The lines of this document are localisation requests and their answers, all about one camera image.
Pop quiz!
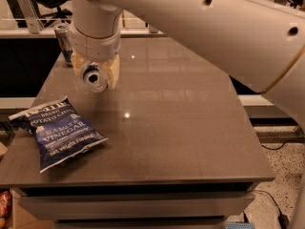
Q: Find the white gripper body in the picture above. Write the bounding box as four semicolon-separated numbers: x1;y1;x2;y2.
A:
69;23;120;62

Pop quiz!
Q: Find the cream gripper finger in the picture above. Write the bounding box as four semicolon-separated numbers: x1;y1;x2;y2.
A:
101;54;120;90
71;51;91;77

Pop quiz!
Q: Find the blue pepsi can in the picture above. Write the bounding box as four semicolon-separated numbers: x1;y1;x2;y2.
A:
83;63;108;93

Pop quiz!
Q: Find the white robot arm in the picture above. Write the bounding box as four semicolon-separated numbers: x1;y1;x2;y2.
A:
70;0;305;128

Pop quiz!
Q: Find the silver blue energy drink can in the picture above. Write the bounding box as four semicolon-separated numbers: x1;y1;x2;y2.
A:
54;23;72;67

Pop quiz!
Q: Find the blue potato chip bag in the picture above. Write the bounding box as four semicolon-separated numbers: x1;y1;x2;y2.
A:
9;96;107;173

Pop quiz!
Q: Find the red snack bag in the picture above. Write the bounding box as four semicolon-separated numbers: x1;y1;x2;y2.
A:
0;191;12;218

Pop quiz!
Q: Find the black office chair left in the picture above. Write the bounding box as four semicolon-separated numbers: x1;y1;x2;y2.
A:
0;0;73;29

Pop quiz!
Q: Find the cardboard box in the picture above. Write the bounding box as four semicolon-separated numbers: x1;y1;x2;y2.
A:
5;190;53;229

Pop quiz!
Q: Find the metal railing post left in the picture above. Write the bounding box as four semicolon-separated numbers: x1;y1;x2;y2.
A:
17;0;43;34

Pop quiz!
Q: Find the black floor cable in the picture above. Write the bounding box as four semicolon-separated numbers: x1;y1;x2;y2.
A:
243;138;305;229

